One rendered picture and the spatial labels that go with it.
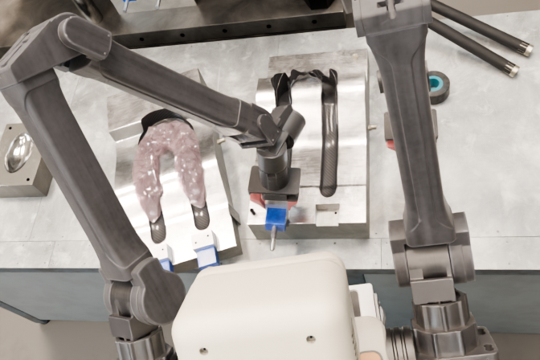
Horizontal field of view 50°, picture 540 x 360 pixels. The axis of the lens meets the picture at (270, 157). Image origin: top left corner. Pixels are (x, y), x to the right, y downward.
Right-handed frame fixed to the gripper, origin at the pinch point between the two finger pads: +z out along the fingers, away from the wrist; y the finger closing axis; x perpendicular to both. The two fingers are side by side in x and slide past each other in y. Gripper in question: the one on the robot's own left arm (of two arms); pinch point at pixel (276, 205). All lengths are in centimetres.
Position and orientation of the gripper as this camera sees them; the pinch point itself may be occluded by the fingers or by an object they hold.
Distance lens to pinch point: 122.5
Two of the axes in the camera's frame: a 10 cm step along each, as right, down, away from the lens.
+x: -1.1, 7.8, -6.2
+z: 0.6, 6.2, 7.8
